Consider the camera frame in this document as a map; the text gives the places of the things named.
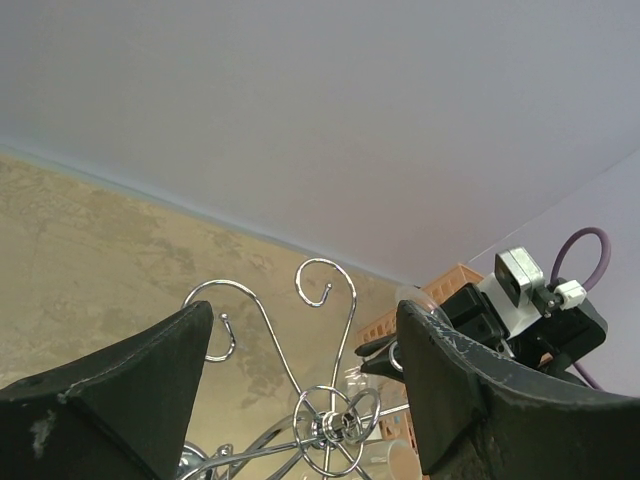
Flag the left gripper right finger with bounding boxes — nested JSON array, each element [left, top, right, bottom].
[[396, 298, 640, 480]]

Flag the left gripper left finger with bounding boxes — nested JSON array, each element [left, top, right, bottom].
[[1, 301, 213, 479]]

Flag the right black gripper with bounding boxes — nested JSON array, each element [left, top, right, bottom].
[[354, 282, 608, 383]]

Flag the clear wine glass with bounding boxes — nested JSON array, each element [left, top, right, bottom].
[[395, 285, 443, 320]]

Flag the chrome wine glass rack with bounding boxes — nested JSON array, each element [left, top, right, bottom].
[[178, 258, 408, 479]]

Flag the clear tall glass back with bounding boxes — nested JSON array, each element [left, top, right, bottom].
[[359, 439, 423, 480]]

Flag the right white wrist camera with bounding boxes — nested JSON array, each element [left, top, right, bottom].
[[477, 247, 589, 337]]

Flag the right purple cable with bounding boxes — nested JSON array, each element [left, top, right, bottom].
[[552, 227, 612, 389]]

